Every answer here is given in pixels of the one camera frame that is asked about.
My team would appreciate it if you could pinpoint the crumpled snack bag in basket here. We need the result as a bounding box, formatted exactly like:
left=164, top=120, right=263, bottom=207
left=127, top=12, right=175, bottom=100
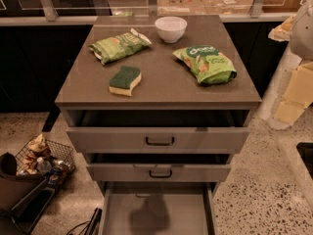
left=27, top=134, right=51, bottom=157

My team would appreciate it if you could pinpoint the plastic water bottle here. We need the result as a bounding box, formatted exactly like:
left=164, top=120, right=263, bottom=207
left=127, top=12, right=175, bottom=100
left=36, top=157, right=52, bottom=174

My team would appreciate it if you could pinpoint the green sour cream chip bag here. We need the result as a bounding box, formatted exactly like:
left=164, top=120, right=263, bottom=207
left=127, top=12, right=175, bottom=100
left=173, top=45, right=237, bottom=84

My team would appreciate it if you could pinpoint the top grey drawer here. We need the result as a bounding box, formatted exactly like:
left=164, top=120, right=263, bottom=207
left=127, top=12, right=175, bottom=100
left=67, top=110, right=249, bottom=154

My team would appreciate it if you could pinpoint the black wire basket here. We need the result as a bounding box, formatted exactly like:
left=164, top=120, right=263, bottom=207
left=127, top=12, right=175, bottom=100
left=16, top=138, right=75, bottom=189

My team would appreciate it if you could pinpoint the grey drawer cabinet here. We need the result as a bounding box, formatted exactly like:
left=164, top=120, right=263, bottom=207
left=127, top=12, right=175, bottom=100
left=54, top=14, right=263, bottom=235

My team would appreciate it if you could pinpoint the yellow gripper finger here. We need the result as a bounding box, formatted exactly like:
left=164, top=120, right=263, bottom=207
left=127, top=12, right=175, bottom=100
left=274, top=62, right=313, bottom=124
left=268, top=16, right=295, bottom=42

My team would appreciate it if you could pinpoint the middle grey drawer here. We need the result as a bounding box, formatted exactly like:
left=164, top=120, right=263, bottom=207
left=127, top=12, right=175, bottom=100
left=87, top=154, right=231, bottom=182

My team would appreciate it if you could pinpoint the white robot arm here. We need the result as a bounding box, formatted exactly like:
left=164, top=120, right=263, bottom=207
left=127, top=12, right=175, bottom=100
left=269, top=0, right=313, bottom=124

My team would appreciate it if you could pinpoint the green jalapeno chip bag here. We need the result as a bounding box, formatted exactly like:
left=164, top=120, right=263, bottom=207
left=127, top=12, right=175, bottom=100
left=89, top=28, right=152, bottom=65

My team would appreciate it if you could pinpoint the bottom grey drawer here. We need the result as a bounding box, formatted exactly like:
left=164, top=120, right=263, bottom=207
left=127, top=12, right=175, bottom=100
left=98, top=182, right=219, bottom=235

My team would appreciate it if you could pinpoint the white bowl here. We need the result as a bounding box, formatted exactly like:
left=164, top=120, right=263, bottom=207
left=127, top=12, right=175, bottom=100
left=155, top=17, right=187, bottom=43

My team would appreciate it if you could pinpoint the green and yellow sponge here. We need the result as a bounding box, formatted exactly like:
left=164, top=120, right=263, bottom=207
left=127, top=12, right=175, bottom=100
left=109, top=66, right=142, bottom=97

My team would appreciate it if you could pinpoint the grey drawer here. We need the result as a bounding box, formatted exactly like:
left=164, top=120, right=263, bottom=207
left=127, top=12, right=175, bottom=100
left=98, top=182, right=219, bottom=235
left=87, top=154, right=231, bottom=182
left=67, top=110, right=249, bottom=154

